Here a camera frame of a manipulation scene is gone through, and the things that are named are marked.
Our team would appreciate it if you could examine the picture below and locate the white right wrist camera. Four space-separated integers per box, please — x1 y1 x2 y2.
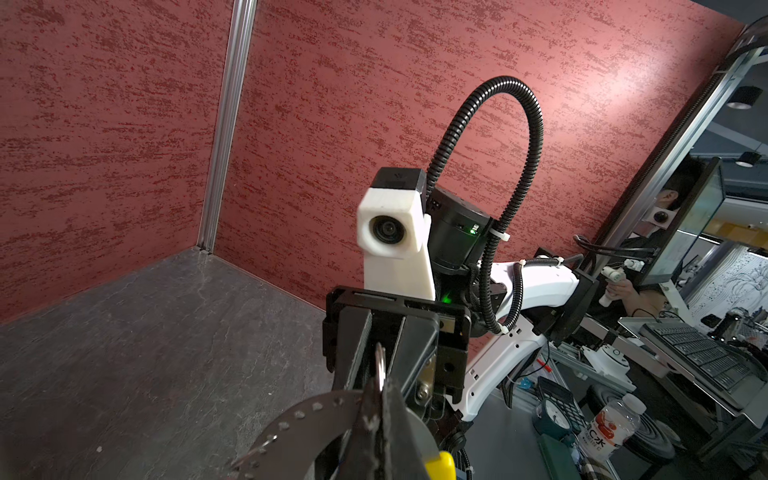
357 167 436 301

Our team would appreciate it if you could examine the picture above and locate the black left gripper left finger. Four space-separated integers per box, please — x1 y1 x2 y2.
338 383 383 480

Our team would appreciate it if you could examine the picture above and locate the computer keyboard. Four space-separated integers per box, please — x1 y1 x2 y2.
640 322 766 393

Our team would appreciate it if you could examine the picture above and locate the aluminium corner post right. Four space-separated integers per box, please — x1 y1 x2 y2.
197 0 258 254

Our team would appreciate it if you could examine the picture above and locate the black corrugated cable conduit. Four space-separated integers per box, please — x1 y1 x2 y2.
424 75 545 336

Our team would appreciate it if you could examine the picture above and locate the yellow capped key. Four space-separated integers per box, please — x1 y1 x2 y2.
425 451 457 480

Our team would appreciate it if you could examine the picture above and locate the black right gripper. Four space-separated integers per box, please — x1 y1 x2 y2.
322 286 471 414

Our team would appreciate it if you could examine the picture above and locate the silver keyring with keys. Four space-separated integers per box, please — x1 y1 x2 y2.
374 343 387 394

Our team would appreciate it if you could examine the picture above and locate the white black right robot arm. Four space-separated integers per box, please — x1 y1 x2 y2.
323 187 588 423

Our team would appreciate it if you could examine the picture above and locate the computer monitor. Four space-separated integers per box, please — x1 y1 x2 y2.
633 155 725 289

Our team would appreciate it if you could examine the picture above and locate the perforated metal disc tag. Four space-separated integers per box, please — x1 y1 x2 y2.
231 390 440 479

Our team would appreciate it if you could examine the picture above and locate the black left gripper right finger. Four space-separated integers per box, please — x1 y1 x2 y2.
380 380 429 480

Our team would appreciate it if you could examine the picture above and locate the plastic water bottle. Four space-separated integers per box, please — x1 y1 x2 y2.
577 394 646 462

